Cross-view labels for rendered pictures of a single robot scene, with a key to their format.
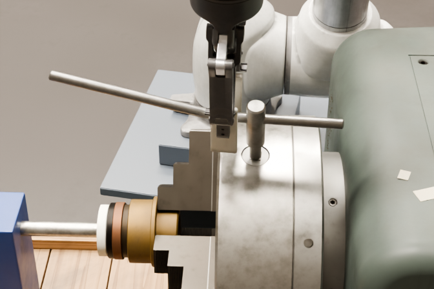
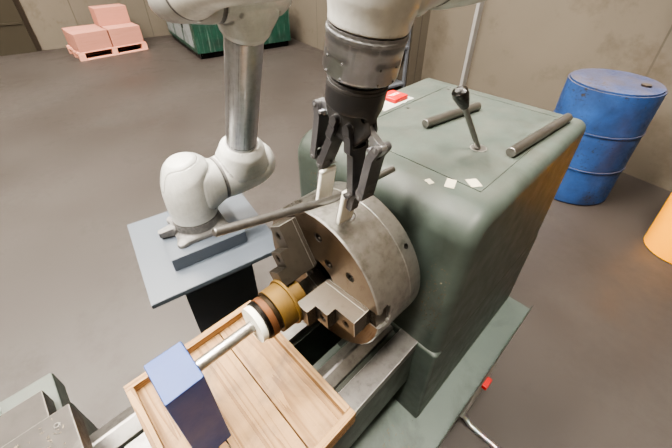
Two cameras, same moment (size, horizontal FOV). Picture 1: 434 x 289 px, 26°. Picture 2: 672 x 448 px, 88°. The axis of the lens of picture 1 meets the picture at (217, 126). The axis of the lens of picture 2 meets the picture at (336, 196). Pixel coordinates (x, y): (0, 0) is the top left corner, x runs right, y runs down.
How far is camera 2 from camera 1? 0.71 m
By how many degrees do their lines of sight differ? 37
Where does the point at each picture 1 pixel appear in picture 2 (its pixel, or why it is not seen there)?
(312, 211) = (397, 227)
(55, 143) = (47, 304)
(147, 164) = (169, 275)
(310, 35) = (235, 159)
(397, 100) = not seen: hidden behind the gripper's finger
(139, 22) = (54, 217)
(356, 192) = (408, 204)
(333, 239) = not seen: hidden behind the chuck
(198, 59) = (173, 201)
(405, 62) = not seen: hidden behind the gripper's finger
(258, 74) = (213, 193)
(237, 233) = (374, 265)
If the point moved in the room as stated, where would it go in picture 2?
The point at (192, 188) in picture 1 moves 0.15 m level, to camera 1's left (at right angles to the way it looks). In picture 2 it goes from (297, 261) to (228, 310)
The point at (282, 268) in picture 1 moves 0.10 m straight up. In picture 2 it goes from (402, 269) to (409, 227)
